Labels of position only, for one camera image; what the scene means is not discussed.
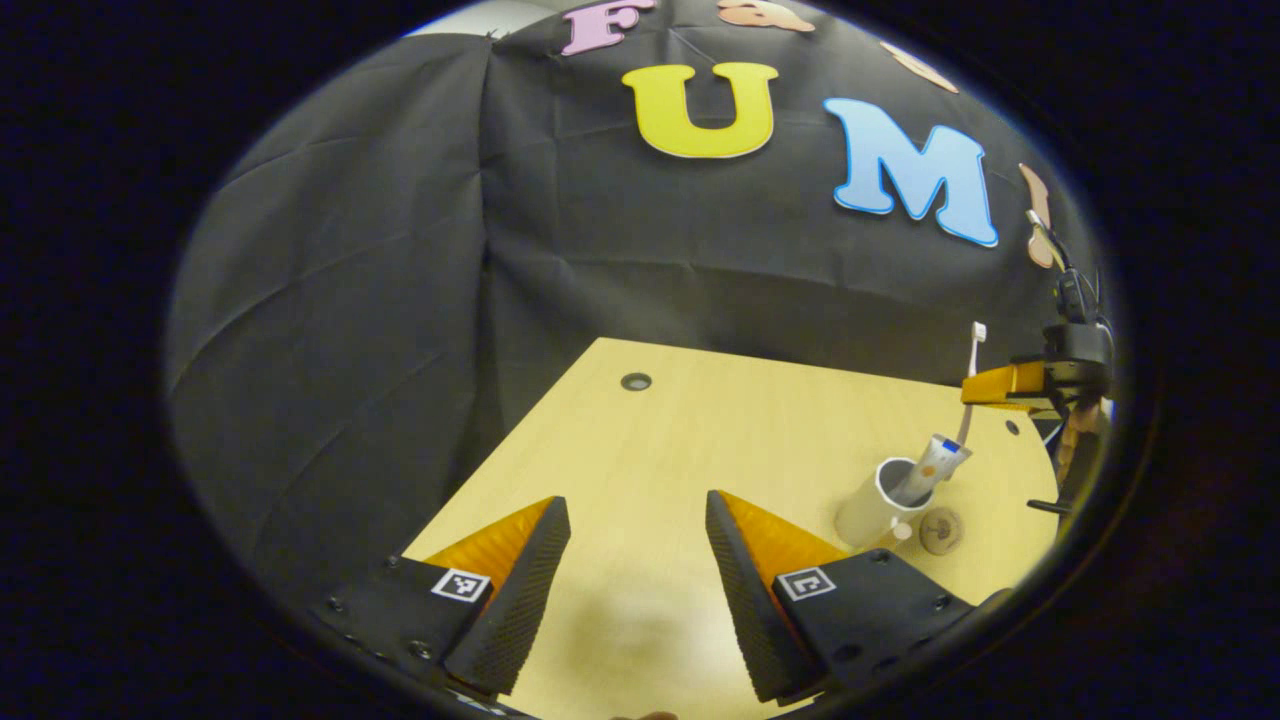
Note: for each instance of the round cork coaster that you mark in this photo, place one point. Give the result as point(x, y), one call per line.
point(941, 530)

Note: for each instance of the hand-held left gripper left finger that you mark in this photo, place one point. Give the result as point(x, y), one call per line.
point(520, 600)

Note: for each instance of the wooden desktop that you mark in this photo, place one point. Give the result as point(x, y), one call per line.
point(700, 440)

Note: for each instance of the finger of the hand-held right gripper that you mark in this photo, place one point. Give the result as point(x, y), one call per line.
point(1000, 385)

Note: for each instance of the black backdrop cloth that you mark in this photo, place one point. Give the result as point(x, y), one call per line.
point(400, 300)

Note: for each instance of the white toothbrush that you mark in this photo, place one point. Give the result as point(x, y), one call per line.
point(975, 360)

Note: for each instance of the white toothpaste tube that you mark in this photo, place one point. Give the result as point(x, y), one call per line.
point(930, 465)

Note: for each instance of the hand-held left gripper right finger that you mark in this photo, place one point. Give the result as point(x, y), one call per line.
point(750, 610)

